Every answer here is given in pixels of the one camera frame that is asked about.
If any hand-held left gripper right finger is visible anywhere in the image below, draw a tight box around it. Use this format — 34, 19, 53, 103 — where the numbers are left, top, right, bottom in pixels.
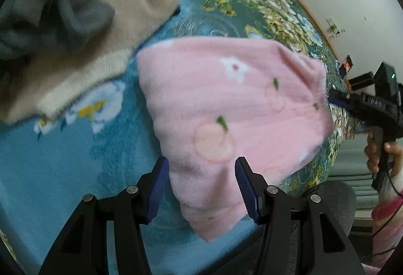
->
234, 156, 366, 275

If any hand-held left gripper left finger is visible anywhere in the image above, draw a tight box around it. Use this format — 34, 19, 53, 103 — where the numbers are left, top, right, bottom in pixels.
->
38, 156, 171, 275

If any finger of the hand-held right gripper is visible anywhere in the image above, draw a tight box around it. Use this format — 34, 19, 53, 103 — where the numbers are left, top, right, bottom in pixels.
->
327, 89, 355, 112

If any pink fleece printed garment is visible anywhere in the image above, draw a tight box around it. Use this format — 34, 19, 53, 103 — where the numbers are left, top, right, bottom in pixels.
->
136, 37, 334, 243

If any person's right forearm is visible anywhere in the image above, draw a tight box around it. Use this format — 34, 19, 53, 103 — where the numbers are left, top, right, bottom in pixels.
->
372, 168, 403, 266

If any person's right hand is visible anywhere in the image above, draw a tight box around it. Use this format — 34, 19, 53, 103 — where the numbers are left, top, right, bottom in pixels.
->
364, 133, 403, 175

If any black box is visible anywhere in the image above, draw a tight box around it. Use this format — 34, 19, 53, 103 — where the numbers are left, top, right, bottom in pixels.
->
349, 72, 375, 90

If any small dark screen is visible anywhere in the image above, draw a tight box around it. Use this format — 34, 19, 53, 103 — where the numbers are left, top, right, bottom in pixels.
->
340, 55, 355, 76

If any grey chair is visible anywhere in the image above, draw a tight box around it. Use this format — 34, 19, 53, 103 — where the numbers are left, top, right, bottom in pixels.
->
300, 181, 357, 238

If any teal floral blanket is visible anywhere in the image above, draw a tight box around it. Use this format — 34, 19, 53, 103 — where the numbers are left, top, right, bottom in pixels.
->
0, 0, 350, 275

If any beige fuzzy sweater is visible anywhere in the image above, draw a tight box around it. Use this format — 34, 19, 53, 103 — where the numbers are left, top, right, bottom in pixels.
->
0, 0, 186, 124

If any white wall plug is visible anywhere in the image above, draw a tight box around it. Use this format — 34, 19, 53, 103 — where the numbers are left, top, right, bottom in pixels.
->
326, 17, 345, 39

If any wooden bed frame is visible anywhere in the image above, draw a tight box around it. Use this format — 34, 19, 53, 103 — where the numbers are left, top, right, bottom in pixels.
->
236, 0, 350, 87

